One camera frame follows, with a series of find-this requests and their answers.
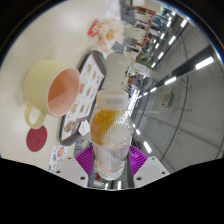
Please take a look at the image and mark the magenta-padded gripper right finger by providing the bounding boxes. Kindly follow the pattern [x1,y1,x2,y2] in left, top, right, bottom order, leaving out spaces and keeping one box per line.
[128,144,170,188]

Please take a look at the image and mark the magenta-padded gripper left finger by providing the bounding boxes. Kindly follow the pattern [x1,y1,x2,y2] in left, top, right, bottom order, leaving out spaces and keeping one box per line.
[54,144,96,188]

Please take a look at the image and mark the clear plastic drink bottle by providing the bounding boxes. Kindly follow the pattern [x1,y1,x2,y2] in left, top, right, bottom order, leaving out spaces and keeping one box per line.
[89,89,133,182]

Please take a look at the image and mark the white napkin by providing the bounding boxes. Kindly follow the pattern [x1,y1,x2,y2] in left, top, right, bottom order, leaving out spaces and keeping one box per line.
[77,119,92,137]

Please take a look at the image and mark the flat round red coaster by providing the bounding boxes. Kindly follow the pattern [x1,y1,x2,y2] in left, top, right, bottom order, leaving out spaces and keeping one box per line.
[25,124,48,153]

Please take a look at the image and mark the ceiling air conditioner unit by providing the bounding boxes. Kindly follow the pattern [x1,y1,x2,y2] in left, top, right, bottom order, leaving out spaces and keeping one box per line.
[161,91,174,108]

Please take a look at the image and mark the dark tray with printed liner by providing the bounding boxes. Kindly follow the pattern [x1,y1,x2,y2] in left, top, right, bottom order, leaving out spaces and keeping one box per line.
[58,49,108,147]

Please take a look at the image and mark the yellow cup with pink inside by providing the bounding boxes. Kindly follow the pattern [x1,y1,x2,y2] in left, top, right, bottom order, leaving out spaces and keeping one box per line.
[23,59,82,130]

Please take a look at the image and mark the beige plastic chair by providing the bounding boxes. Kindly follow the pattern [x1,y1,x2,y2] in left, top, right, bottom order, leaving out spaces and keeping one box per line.
[104,53,134,91]

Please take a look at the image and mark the ceiling strip lights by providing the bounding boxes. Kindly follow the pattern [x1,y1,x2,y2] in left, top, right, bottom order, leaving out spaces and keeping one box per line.
[131,9,216,154]

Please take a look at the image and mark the clear snack bag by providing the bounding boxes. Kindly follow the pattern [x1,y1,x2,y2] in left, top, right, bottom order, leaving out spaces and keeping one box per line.
[94,18,119,54]

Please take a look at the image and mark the red sauce packet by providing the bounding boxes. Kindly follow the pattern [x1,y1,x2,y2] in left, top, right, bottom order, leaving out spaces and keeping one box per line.
[87,19,101,38]

